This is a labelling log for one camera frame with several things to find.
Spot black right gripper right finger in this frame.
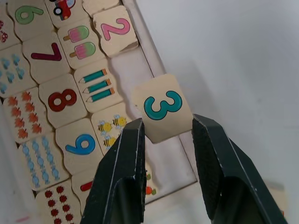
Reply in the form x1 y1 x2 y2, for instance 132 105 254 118
191 113 288 224

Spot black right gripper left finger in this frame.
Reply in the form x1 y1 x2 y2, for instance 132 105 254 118
79 118 147 224

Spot teal number three tile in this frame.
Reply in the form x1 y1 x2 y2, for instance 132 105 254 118
132 73 195 144

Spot loose wooden tile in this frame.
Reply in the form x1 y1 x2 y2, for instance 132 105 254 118
265 181 287 218

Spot blue number nine tile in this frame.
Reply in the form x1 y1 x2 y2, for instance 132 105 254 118
55 118 104 176

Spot red number eight tile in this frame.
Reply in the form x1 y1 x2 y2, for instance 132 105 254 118
38 73 91 129

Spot white wooden puzzle board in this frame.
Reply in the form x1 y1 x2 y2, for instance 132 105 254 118
0 0 199 224

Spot maroon number seven tile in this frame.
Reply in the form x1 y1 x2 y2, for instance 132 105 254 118
22 30 71 84

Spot pink number two tile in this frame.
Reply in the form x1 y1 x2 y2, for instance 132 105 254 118
93 5 141 57

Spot green number six tile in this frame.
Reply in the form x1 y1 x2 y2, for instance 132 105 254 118
7 0 53 43

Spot yellow bees picture tile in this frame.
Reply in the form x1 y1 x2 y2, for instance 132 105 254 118
90 111 132 160

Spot red ladybirds picture tile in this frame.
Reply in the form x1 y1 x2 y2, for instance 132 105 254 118
35 179 81 224

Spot blue candies picture tile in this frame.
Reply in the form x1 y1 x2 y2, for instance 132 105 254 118
17 132 70 191

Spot teal pencils picture tile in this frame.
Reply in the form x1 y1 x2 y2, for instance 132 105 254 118
73 58 124 113

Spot orange leaves picture tile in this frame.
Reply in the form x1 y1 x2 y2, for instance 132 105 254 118
2 86 56 143

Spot ice lollies picture tile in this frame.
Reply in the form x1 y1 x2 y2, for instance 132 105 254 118
57 17 108 70

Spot blue drops picture tile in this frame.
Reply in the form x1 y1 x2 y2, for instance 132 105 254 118
0 44 37 99

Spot plain wooden tile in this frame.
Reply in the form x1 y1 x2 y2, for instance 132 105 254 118
82 0 121 18

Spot red car picture tile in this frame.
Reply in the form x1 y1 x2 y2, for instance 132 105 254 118
44 0 91 30

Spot red mushrooms picture tile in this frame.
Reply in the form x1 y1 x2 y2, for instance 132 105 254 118
0 10 23 51

